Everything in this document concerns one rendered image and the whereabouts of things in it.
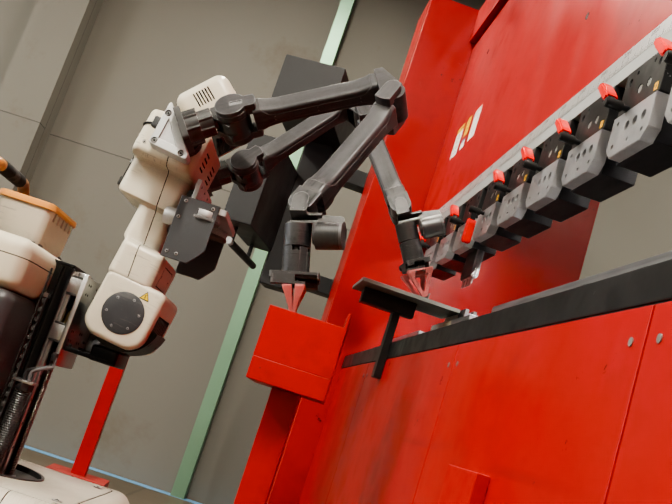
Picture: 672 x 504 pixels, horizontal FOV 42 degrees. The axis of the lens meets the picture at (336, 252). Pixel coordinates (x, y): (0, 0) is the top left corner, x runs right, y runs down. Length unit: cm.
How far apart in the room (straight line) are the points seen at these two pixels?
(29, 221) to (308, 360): 88
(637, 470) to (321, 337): 99
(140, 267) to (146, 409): 317
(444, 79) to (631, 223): 258
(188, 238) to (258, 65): 360
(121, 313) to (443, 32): 184
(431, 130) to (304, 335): 174
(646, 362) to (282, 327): 98
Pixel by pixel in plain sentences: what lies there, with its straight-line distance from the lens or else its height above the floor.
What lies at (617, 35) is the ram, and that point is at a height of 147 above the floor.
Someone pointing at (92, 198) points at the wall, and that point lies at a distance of 559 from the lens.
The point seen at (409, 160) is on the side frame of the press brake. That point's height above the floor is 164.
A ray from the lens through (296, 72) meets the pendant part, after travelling 355.
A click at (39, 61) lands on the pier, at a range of 571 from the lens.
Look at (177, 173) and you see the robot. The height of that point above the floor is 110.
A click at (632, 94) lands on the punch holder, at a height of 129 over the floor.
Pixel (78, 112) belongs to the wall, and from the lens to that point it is 577.
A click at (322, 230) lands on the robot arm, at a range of 180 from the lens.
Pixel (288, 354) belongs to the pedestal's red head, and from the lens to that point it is 175.
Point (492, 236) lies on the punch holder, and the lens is 220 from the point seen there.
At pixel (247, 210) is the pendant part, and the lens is 337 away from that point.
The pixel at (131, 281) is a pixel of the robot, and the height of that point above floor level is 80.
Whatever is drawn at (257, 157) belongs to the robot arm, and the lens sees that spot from 254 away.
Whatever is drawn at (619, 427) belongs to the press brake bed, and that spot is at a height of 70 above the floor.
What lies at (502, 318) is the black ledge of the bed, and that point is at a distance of 141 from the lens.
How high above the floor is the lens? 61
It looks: 11 degrees up
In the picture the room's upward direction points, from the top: 18 degrees clockwise
